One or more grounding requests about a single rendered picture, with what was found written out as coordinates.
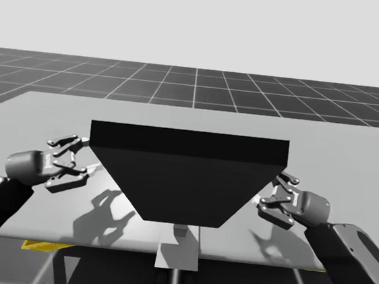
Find grey stand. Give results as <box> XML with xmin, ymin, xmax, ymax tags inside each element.
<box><xmin>153</xmin><ymin>221</ymin><xmax>204</xmax><ymax>273</ymax></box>

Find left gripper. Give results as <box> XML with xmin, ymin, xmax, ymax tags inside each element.
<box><xmin>2</xmin><ymin>127</ymin><xmax>105</xmax><ymax>198</ymax></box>

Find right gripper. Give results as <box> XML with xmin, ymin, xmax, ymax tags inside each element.
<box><xmin>248</xmin><ymin>169</ymin><xmax>336</xmax><ymax>235</ymax></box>

